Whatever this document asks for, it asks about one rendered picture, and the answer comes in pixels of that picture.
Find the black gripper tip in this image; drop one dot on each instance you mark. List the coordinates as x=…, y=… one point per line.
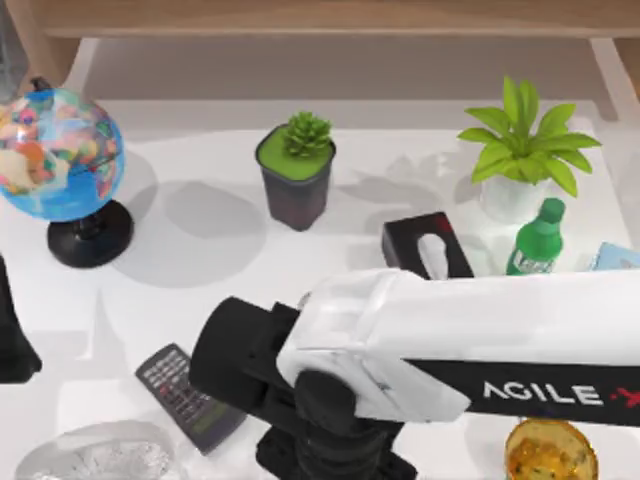
x=12, y=340

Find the black tissue box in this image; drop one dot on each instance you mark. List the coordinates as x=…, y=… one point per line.
x=405, y=240

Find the light blue box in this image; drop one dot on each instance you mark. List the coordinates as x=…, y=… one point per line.
x=617, y=257

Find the dark grey calculator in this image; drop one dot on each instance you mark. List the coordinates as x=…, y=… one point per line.
x=170, y=385

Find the dark pot with green succulent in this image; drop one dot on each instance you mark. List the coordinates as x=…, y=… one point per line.
x=295, y=195

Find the colourful globe on black stand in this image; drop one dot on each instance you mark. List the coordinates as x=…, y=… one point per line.
x=55, y=155

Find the grey upright object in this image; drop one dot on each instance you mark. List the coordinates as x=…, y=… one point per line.
x=10, y=50

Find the amber glass jar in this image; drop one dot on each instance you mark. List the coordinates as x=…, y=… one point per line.
x=550, y=452

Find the green bottle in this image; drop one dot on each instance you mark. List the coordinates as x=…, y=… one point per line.
x=537, y=245

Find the white pot with leafy plant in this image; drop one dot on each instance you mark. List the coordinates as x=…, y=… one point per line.
x=520, y=145

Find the wooden shelf unit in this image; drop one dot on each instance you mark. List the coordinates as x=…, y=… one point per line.
x=320, y=17

